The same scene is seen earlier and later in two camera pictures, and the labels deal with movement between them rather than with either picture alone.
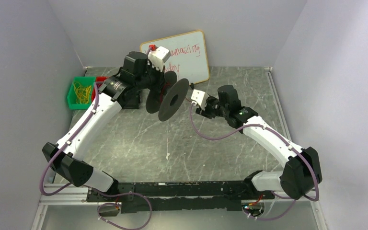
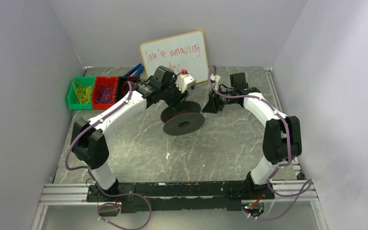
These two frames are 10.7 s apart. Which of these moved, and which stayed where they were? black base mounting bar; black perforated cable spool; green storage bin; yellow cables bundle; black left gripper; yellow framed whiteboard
Moved: black left gripper; black perforated cable spool
Stayed: yellow framed whiteboard; yellow cables bundle; black base mounting bar; green storage bin
